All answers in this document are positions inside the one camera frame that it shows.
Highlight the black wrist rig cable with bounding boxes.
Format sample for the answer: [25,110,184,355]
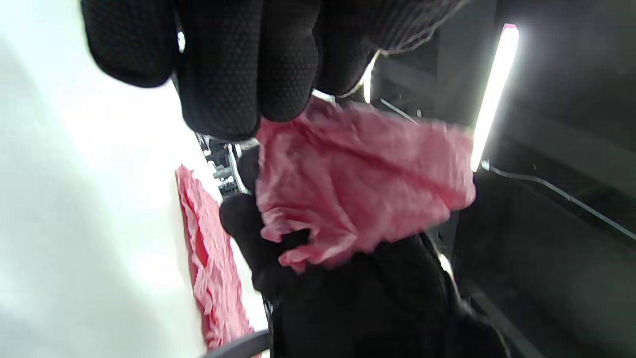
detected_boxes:
[203,330,271,358]

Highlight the person's left hand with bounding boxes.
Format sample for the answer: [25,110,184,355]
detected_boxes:
[81,0,469,142]

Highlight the white ceiling light strip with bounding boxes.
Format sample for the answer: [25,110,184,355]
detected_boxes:
[470,23,520,173]

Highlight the pink paper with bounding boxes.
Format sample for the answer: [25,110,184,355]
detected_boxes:
[175,164,260,355]
[255,97,477,274]

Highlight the person's right hand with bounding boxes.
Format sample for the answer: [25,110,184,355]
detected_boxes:
[219,144,510,358]

